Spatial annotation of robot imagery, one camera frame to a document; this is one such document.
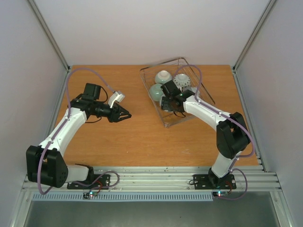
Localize grey speckled bowl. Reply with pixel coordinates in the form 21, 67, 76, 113
189, 87, 200, 96

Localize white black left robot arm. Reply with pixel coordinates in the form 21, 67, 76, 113
26, 83, 131, 188

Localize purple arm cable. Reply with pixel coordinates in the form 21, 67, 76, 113
175, 64, 256, 201
37, 67, 120, 196

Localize aluminium frame rails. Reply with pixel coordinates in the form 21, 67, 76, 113
9, 0, 303, 227

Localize metal wire dish rack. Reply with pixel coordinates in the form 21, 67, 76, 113
140, 57, 215, 128

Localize controller board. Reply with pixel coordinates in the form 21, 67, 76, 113
213, 191, 231, 197
82, 192, 98, 199

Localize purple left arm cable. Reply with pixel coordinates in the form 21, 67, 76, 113
37, 67, 120, 196

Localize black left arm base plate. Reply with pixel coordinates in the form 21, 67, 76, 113
67, 174, 110, 190

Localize right controller board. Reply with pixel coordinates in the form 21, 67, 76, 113
213, 191, 231, 197

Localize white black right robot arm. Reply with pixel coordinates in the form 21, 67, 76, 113
160, 80, 251, 189

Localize green ring patterned bowl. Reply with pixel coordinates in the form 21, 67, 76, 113
149, 83, 164, 102

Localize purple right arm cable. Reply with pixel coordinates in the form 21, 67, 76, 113
175, 64, 256, 201

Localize pink patterned bowl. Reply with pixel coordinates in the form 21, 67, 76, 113
173, 73, 191, 88

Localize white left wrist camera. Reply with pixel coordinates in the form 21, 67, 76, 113
108, 91, 125, 108

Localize left controller board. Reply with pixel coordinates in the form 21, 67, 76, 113
82, 192, 98, 199

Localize pale green bowl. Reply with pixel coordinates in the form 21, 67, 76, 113
155, 70, 172, 84

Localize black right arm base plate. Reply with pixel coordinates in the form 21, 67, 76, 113
191, 174, 237, 190

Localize grey slotted cable duct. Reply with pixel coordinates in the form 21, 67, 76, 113
32, 192, 213, 202

